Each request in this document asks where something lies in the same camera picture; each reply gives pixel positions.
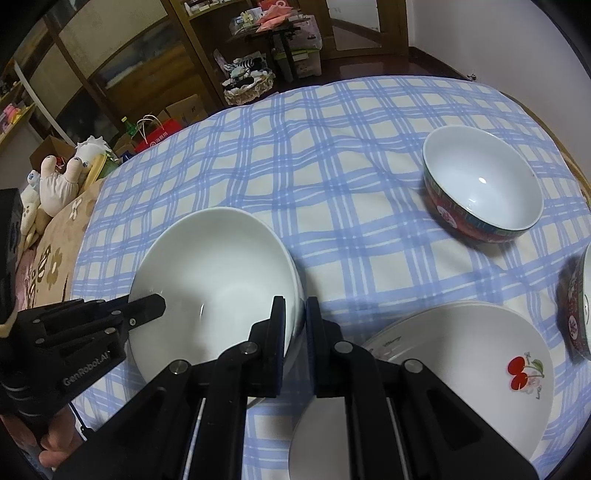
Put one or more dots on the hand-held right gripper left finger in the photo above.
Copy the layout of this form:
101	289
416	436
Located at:
278	350

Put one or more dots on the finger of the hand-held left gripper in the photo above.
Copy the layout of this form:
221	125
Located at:
147	309

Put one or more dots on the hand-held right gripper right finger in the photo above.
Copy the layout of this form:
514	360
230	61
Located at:
312	350

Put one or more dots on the white cartoon print bowl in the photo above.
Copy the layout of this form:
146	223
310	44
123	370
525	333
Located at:
212	277

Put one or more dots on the white cherry print plate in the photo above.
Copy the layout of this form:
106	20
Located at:
388	339
461	397

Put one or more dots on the large red patterned bowl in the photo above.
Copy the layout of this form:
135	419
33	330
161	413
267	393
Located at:
480	184

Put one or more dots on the small red patterned bowl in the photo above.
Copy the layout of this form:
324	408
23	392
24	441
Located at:
582	295

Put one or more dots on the person's left hand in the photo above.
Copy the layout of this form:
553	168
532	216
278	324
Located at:
60	443

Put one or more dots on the floral beige blanket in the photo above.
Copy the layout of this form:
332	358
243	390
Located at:
60	240

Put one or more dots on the yellow green package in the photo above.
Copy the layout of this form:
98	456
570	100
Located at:
99	166

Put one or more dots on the cream plush toy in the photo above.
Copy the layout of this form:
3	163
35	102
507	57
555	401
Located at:
30	207

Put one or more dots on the white spiky plush toy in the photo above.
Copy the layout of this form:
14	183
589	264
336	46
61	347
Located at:
92	147

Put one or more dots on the red paper bag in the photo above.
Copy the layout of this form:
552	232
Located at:
159	136

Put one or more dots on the green bottle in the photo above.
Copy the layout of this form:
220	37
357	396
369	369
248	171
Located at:
128	127

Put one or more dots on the cardboard box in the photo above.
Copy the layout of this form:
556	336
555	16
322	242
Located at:
187	110
48	150

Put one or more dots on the blue plaid cloth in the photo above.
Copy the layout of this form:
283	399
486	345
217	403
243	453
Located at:
346	161

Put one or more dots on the small cluttered shelf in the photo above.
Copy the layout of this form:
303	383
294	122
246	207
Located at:
18	115

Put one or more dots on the wicker basket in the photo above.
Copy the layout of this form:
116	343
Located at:
249	94

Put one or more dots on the wooden cabinet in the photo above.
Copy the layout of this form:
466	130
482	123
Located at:
194	50

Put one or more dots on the black white striped toy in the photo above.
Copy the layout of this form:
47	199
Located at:
249	67

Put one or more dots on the black metal stand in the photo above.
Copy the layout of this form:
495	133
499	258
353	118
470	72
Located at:
286	50

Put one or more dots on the clear plastic storage box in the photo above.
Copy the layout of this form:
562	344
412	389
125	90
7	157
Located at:
307	55

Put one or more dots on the pink packets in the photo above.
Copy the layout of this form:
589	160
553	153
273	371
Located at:
277	18

